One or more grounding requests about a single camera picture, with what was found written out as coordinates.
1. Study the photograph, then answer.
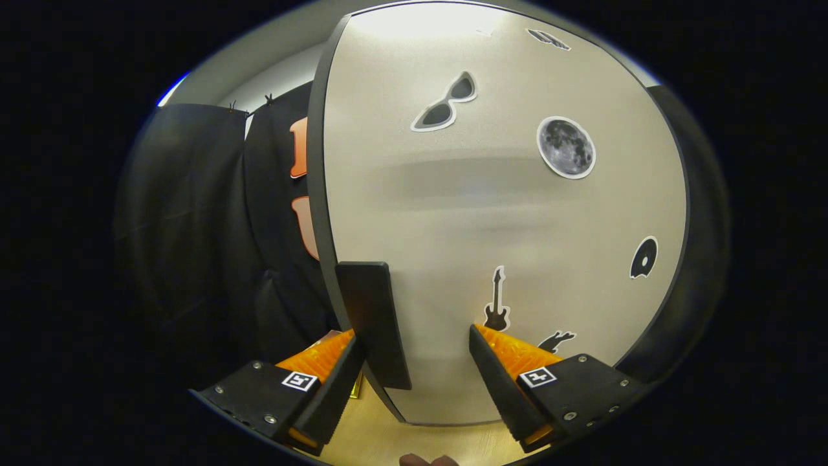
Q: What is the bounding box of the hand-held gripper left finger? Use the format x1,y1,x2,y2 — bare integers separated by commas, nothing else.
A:
197,329,366,454

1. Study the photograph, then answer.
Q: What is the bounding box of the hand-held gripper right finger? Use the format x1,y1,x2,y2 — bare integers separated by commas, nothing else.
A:
468,324,648,452

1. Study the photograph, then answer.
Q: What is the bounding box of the black door handle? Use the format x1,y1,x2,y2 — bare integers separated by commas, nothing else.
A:
335,261,413,391

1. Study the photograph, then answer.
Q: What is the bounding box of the beige shoe cabinet door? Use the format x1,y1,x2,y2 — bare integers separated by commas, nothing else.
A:
321,2,688,426

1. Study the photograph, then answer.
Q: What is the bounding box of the dark grey shoe cabinet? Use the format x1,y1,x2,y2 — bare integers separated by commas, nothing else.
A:
306,0,732,428

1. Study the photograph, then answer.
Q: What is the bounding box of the black backdrop cloth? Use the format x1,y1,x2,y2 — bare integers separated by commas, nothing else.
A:
115,81,343,389

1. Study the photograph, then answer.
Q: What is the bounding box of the row of black cloth clips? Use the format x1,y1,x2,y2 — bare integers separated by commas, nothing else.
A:
226,93,276,114

